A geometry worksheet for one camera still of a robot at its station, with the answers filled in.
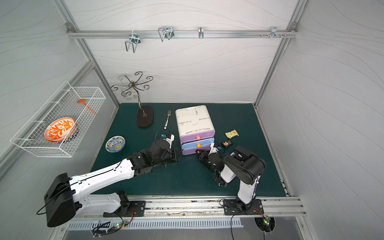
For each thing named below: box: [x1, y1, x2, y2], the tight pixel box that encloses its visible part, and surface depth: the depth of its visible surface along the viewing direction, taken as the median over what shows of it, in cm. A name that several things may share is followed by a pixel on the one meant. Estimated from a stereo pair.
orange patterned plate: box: [44, 117, 79, 143], surface depth 64 cm
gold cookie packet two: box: [224, 129, 239, 139], surface depth 103 cm
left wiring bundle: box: [91, 215, 134, 238], surface depth 69 cm
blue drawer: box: [181, 138, 215, 150], surface depth 85 cm
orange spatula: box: [77, 99, 98, 116], surface depth 80 cm
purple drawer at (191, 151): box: [182, 146, 211, 156], surface depth 88 cm
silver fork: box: [164, 110, 172, 130], surface depth 117 cm
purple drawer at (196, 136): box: [179, 130, 216, 143], surface depth 80 cm
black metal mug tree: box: [110, 71, 154, 128], surface depth 109 cm
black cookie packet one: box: [221, 139, 234, 148], surface depth 99 cm
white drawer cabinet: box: [175, 105, 215, 138], surface depth 85 cm
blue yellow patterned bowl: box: [105, 135, 126, 153], surface depth 97 cm
